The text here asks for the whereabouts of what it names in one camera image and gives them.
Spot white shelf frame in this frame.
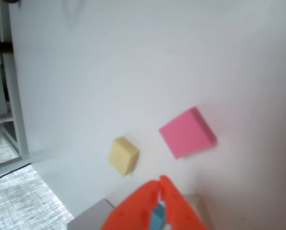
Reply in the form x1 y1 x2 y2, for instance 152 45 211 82
0 0 23 167

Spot yellow foam cuboid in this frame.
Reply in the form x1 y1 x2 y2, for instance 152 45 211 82
108 136 140 177

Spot white bin box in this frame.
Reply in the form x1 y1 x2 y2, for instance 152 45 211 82
67 198 115 230

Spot blue foam cuboid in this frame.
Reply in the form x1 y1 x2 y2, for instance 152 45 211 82
149 201 168 230

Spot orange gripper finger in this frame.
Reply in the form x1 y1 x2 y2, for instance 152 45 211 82
159 175 207 230
101 179 162 230

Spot cream white foam cuboid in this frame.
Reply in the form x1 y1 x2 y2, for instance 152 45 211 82
182 193 215 230

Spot pink foam cuboid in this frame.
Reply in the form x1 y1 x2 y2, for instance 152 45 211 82
158 106 218 160

